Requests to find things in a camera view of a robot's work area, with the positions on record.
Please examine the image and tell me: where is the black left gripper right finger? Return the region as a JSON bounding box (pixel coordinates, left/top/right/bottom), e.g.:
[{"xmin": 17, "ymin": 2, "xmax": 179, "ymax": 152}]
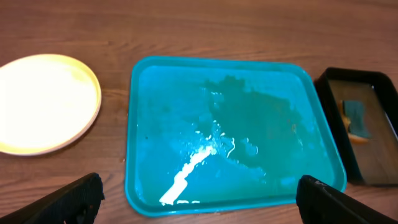
[{"xmin": 296, "ymin": 175, "xmax": 397, "ymax": 224}]

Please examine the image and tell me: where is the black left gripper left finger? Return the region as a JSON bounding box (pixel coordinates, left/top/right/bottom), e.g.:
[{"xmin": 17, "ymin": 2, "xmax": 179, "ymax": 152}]
[{"xmin": 1, "ymin": 172, "xmax": 104, "ymax": 224}]

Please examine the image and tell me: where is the green orange sponge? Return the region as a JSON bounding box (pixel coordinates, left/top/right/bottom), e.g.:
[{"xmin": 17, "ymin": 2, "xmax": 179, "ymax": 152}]
[{"xmin": 338, "ymin": 100, "xmax": 371, "ymax": 144}]

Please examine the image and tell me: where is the yellow plate with sauce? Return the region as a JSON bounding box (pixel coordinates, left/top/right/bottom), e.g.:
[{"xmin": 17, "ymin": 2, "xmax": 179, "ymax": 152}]
[{"xmin": 1, "ymin": 54, "xmax": 101, "ymax": 156}]

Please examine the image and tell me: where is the black water tray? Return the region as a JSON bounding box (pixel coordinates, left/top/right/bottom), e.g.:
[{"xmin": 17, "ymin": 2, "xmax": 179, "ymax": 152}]
[{"xmin": 314, "ymin": 67, "xmax": 397, "ymax": 186}]

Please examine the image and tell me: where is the teal plastic tray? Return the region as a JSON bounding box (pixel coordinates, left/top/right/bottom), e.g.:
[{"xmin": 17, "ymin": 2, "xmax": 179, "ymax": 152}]
[{"xmin": 124, "ymin": 56, "xmax": 347, "ymax": 217}]

